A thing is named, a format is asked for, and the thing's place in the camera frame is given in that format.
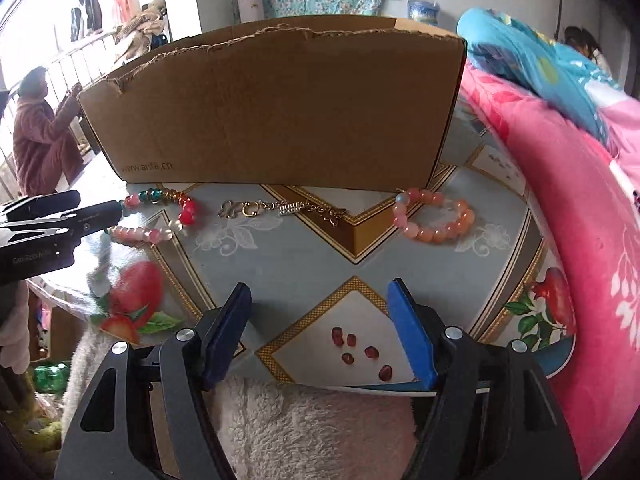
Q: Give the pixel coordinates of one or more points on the blue water jug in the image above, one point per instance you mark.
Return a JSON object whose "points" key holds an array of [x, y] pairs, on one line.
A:
{"points": [[423, 11]]}

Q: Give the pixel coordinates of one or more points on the patterned fruit tablecloth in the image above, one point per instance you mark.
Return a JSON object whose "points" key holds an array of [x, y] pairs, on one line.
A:
{"points": [[318, 262]]}

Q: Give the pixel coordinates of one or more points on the white paper roll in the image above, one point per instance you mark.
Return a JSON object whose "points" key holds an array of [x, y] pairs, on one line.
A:
{"points": [[251, 11]]}

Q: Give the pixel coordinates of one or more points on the pile of clothes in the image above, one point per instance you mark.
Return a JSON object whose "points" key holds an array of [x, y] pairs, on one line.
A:
{"points": [[135, 37]]}

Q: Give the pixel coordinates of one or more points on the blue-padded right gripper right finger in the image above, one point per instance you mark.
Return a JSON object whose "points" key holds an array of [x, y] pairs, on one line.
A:
{"points": [[494, 415]]}

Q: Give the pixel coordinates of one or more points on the girl with dark hair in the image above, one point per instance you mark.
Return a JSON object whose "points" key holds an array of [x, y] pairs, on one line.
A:
{"points": [[581, 40]]}

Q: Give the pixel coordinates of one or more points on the person in maroon pyjamas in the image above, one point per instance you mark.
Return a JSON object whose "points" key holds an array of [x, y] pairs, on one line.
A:
{"points": [[44, 146]]}

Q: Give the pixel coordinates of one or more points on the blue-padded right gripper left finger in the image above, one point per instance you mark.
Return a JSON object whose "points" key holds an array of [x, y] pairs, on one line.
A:
{"points": [[112, 435]]}

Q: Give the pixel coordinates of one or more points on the blue patterned quilt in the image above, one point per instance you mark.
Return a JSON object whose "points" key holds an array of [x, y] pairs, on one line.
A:
{"points": [[508, 48]]}

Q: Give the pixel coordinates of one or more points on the brown cardboard box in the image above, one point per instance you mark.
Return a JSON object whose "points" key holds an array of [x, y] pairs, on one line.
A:
{"points": [[336, 101]]}

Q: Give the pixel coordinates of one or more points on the pink floral blanket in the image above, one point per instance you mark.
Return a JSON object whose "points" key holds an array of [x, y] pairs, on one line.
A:
{"points": [[596, 232]]}

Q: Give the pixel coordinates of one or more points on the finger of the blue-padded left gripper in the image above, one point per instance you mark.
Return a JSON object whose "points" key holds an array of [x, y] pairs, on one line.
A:
{"points": [[35, 207], [81, 221]]}

